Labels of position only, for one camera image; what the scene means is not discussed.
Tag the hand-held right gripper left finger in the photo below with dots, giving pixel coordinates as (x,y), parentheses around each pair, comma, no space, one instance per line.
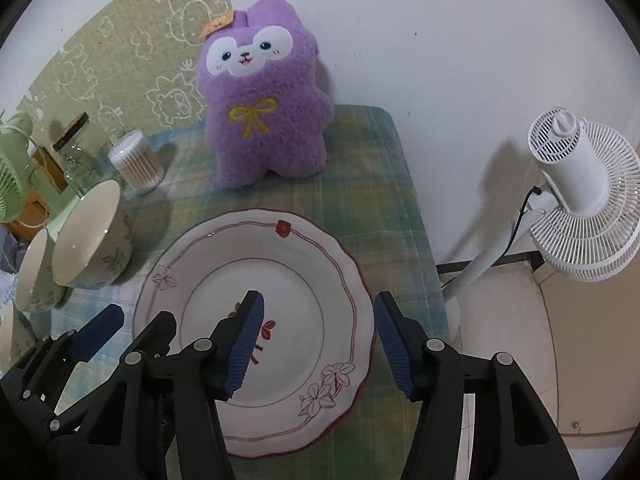
(245,345)

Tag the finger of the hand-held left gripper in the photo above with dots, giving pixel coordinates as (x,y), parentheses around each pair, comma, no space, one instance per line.
(100,331)
(162,327)

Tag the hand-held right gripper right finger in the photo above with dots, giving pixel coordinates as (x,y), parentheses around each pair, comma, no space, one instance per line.
(395,345)

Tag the cream floral ceramic bowl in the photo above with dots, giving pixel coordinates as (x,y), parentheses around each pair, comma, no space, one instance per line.
(32,270)
(90,240)
(10,335)

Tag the red-rimmed white plate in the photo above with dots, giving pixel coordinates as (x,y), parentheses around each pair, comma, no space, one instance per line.
(300,270)

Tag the cotton swab container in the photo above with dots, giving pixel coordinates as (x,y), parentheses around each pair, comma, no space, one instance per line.
(137,165)

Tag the green desk fan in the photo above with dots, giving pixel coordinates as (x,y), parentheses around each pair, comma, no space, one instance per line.
(10,185)

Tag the glass jar with dark lid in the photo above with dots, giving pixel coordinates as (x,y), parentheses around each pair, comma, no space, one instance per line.
(80,160)

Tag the beige door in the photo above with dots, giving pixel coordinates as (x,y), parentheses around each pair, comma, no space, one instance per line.
(590,360)

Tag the purple plush bunny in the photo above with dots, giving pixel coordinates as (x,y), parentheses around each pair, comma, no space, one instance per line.
(260,125)

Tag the white standing fan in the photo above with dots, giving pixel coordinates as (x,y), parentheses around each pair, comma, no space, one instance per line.
(575,170)

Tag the green printed wall mat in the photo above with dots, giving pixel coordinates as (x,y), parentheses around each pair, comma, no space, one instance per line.
(125,60)

